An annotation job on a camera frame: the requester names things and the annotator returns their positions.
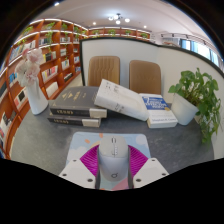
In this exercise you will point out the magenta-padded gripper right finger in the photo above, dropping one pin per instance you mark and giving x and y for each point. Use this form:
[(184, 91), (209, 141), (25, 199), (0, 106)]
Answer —
[(151, 171)]

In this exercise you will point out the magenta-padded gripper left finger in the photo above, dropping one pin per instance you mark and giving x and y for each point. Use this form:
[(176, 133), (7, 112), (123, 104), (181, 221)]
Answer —
[(76, 171)]

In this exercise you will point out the light grey computer mouse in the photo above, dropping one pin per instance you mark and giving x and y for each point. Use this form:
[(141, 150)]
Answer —
[(113, 161)]

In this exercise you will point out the pastel sun-print mouse pad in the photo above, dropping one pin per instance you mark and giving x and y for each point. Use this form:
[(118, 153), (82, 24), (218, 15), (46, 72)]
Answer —
[(80, 141)]

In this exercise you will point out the dark grey hardcover book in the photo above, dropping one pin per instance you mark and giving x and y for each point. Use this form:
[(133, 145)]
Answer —
[(75, 98), (70, 121)]

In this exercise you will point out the blue-and-white cover book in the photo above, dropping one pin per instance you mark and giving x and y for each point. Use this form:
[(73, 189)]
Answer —
[(160, 111)]

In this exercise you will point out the green plant in white pot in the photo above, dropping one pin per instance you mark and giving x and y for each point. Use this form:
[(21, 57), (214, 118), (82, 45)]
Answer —
[(183, 108)]

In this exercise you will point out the thick white book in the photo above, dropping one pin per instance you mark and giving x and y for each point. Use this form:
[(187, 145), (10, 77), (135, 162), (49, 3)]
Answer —
[(120, 100)]

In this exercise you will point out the white vase with pink flowers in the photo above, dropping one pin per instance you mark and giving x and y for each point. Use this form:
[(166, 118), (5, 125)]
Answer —
[(36, 98)]

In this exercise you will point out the tan upholstered chair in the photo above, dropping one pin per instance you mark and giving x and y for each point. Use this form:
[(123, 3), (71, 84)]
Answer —
[(104, 70), (145, 76)]

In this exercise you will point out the orange wooden bookshelf unit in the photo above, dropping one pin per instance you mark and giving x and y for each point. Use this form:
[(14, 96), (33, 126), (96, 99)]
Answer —
[(56, 56)]

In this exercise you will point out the window with grey curtains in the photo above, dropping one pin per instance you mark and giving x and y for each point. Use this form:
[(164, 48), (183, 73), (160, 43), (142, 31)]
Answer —
[(200, 50)]

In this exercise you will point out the multi-bulb ceiling lamp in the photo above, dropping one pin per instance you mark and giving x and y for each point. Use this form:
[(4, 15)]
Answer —
[(117, 18)]

